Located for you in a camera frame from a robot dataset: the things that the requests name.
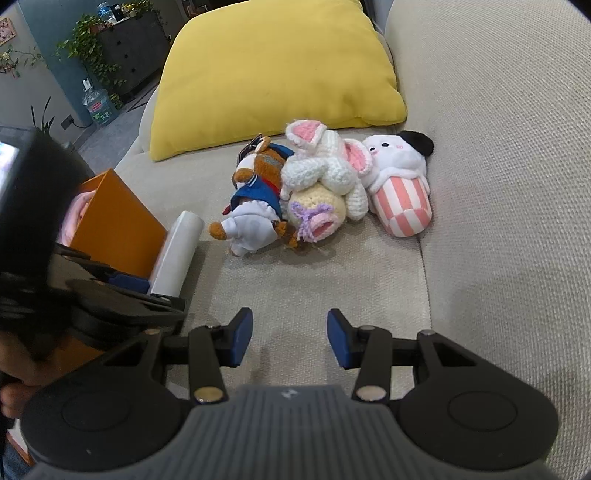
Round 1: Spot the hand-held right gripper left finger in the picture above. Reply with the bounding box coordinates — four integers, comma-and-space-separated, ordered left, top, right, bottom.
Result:
104, 307, 254, 403

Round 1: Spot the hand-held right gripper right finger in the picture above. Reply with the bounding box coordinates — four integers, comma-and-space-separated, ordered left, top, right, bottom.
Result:
327, 308, 483, 401

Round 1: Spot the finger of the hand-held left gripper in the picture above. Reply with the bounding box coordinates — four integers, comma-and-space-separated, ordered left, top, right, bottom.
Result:
53, 244, 151, 295
67, 278, 188, 320

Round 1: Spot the pink pouch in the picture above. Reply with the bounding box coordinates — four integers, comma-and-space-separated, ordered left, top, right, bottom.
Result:
58, 191, 95, 247

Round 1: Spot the white cream tube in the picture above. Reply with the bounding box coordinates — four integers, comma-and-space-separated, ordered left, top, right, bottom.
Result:
150, 211, 205, 298

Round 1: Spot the orange box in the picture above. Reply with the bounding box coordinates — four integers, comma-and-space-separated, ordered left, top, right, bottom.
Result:
7, 168, 169, 464

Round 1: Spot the person's left hand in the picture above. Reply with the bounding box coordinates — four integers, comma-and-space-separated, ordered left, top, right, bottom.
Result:
0, 332, 47, 419

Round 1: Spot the thin-leaved green plant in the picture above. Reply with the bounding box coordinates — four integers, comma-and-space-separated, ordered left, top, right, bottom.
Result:
28, 96, 57, 137

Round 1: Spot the cat plush in sailor outfit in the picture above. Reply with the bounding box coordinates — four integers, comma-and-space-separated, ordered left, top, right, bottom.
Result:
210, 136, 297, 257

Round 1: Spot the large water jug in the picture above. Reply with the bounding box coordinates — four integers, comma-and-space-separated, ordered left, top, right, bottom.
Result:
82, 80, 119, 129

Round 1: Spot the white plush with pink stripes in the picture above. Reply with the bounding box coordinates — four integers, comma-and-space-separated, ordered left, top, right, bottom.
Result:
360, 130, 435, 238

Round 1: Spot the white crochet bunny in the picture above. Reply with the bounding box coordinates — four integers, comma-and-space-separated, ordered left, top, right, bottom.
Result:
279, 119, 371, 244

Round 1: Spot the beige sofa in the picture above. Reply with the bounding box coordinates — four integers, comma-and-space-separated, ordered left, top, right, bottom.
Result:
113, 0, 591, 480

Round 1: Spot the trailing ivy plant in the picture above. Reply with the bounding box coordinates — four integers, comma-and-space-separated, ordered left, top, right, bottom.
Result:
55, 14, 126, 89

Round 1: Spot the dark grey cabinet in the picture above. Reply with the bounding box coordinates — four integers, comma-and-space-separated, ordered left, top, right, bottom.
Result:
97, 9, 172, 101

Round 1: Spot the yellow pillow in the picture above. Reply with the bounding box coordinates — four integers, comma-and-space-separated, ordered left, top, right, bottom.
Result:
149, 0, 408, 162

